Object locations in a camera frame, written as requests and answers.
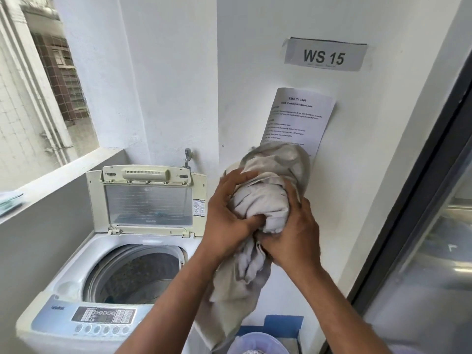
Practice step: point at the white top-load washing machine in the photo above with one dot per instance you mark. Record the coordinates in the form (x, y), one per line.
(73, 287)

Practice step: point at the person's left forearm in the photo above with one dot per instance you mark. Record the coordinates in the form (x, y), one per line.
(173, 302)

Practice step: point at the grey cloth garment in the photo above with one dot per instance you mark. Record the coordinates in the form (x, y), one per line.
(265, 202)

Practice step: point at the blue cardboard box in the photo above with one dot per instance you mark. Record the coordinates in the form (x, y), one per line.
(284, 324)

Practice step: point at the person's left thumb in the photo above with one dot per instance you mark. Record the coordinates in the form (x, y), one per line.
(252, 221)

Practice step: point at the person's left hand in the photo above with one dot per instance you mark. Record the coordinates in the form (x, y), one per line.
(221, 221)

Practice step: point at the person's right thumb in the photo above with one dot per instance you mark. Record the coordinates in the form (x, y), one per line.
(268, 246)

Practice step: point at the white drain pipes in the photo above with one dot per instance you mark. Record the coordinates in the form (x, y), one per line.
(40, 103)

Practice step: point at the cream washing machine lid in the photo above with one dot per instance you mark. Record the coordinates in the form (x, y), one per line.
(147, 202)

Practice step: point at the white paper wall label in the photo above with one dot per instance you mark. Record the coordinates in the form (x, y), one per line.
(324, 55)

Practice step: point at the person's right forearm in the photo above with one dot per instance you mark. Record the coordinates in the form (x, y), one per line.
(332, 309)

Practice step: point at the metal water tap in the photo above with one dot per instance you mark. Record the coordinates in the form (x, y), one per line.
(187, 158)

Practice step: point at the dark framed glass door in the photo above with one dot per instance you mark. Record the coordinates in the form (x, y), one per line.
(424, 217)

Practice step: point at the clear plastic item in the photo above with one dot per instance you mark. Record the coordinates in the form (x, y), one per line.
(9, 204)

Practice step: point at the lavender plastic laundry basket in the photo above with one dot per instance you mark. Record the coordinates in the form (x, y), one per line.
(258, 342)

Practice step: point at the brown brick building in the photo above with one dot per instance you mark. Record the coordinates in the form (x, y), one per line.
(62, 73)

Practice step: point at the person's right hand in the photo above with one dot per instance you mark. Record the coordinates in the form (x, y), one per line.
(298, 243)

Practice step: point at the printed instruction sheet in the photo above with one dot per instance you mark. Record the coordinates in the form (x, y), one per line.
(298, 117)

